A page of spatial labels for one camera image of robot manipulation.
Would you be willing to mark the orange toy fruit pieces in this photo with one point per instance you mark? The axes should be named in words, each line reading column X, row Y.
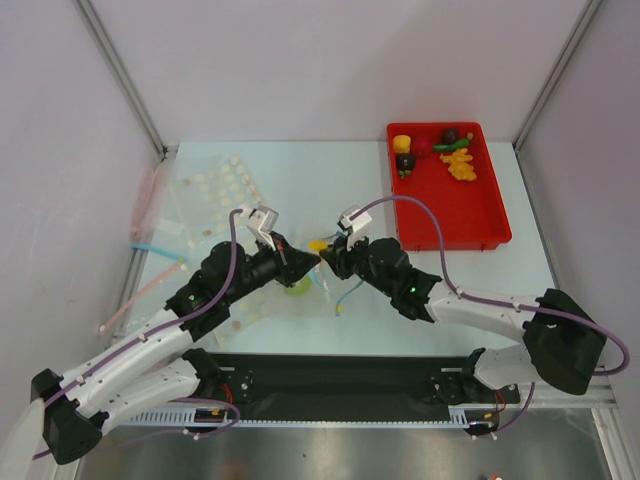
column 459, row 165

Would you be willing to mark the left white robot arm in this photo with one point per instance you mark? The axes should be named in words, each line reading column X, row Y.
column 82, row 403

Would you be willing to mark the green toy chili pepper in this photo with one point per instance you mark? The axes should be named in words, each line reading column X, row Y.
column 459, row 144

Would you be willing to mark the dark mangosteen toy back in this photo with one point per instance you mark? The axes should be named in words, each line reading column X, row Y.
column 450, row 136

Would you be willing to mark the dark mangosteen toy front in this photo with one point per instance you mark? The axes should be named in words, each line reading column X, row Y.
column 405, row 164

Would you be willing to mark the corner aluminium post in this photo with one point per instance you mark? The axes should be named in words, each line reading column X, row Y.
column 116, row 66
column 577, row 35

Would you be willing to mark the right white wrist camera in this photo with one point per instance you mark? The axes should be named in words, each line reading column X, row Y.
column 355, row 223

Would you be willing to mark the dotted clear zip bag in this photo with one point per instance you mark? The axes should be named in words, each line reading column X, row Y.
column 204, row 191

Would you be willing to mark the dark mangosteen toy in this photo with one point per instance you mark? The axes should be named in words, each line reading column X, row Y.
column 450, row 136
column 405, row 164

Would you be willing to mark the left corner aluminium post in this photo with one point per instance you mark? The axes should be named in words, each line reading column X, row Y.
column 116, row 66

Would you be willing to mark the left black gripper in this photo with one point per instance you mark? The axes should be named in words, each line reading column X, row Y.
column 291, row 264

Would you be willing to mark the yellow toy fruit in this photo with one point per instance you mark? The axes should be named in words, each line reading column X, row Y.
column 401, row 144

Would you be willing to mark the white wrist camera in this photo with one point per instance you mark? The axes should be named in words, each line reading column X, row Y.
column 355, row 223
column 260, row 221

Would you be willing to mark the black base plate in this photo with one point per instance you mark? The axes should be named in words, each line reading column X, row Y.
column 343, row 389

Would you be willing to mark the blue zipper clear bag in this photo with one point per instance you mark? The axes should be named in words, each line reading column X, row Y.
column 328, row 294

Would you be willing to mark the white slotted cable duct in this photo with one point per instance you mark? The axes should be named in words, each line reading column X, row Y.
column 203, row 417

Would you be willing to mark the green toy apple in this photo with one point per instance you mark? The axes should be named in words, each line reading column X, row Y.
column 298, row 289

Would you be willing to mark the red toy fruit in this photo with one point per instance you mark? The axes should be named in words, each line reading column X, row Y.
column 421, row 146

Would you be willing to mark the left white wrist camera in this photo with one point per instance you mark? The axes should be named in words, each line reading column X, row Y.
column 260, row 221

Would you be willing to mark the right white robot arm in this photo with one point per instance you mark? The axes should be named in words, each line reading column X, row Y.
column 555, row 340

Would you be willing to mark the right corner aluminium post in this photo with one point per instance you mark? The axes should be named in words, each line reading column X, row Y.
column 577, row 35

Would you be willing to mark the red plastic tray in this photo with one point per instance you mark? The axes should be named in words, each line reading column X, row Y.
column 471, row 215

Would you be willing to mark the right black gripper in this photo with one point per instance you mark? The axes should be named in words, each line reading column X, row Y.
column 343, row 256

